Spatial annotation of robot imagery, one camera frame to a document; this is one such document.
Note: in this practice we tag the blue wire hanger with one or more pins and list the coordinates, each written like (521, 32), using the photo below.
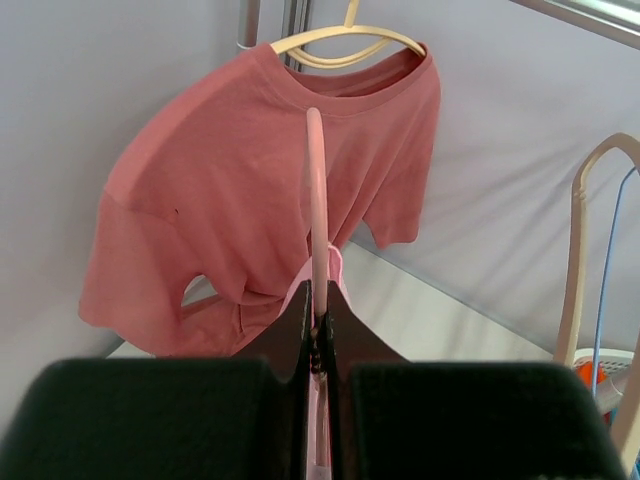
(604, 280)

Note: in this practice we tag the orange t shirt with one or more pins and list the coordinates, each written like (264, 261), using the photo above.
(590, 375)

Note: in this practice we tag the beige hanger with red shirt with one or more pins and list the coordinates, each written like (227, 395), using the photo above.
(293, 44)

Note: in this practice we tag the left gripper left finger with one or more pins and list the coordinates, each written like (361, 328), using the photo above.
(239, 417)

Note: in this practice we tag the white metal clothes rack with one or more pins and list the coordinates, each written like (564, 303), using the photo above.
(248, 24)

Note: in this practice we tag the dusty red t shirt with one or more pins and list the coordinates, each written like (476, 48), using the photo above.
(204, 220)

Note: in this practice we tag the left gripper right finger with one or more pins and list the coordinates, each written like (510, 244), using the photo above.
(396, 419)

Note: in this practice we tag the white perforated plastic basket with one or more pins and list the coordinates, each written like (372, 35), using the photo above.
(616, 364)

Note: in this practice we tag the left aluminium frame post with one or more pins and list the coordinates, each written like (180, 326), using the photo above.
(296, 16)

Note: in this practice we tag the beige hanger with teal shirt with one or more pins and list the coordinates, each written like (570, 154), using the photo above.
(625, 429)

